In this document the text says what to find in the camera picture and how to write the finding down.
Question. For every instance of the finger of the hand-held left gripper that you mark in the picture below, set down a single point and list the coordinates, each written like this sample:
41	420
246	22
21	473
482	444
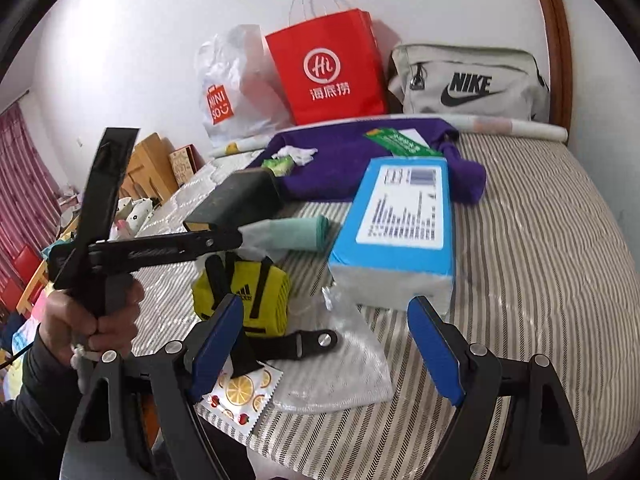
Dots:
112	175
175	247

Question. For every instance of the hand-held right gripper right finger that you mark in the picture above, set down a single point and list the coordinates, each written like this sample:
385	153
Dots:
435	355

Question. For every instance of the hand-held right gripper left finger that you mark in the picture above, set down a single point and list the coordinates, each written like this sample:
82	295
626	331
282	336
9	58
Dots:
215	350

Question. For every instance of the fruit print packet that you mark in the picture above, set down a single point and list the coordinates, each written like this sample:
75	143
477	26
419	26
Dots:
240	390

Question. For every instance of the yellow sports bag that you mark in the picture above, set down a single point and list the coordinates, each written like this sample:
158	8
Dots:
270	285

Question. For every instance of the clear plastic bag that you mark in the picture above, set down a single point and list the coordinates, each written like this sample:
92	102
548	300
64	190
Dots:
340	375

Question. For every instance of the teal cloth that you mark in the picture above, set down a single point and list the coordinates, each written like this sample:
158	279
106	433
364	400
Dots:
305	232

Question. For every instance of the green tissue packet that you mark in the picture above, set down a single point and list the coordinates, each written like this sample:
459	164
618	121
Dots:
280	165

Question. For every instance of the pair of white gloves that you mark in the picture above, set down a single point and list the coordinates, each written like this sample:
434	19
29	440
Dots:
300	155

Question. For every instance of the green and white packet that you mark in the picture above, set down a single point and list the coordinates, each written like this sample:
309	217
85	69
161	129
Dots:
400	142

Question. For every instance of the person's left forearm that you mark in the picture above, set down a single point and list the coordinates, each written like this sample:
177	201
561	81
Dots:
35	410

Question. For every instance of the person's left hand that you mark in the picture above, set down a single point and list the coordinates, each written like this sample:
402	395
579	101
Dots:
65	325

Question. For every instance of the wooden headboard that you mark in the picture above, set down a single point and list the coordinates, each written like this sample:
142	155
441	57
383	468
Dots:
150	160

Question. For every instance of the white pillow with black dots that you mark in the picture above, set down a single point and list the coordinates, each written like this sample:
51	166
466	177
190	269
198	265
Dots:
132	212

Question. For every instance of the patterned brown box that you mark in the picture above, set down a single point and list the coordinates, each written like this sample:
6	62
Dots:
182	162

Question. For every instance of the dark green tea tin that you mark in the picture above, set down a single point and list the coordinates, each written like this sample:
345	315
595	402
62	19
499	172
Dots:
240	195

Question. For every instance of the red striped curtain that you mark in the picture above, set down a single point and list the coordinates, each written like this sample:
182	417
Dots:
25	185

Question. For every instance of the red chair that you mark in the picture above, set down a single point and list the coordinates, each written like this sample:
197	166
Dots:
27	262
11	295

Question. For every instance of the striped quilted table cover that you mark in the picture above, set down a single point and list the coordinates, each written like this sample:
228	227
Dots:
525	260

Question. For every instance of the blue tissue pack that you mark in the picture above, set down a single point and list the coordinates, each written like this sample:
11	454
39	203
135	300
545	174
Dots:
400	195

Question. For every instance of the white plastic shopping bag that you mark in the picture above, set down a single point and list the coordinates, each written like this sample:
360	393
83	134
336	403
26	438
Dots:
235	60

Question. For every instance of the purple cloth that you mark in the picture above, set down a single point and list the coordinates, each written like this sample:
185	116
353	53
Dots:
340	160

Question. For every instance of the red paper shopping bag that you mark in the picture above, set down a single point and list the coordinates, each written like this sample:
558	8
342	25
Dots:
325	50

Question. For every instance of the grey zip pouch bag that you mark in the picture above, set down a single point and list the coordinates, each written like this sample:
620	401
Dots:
465	65

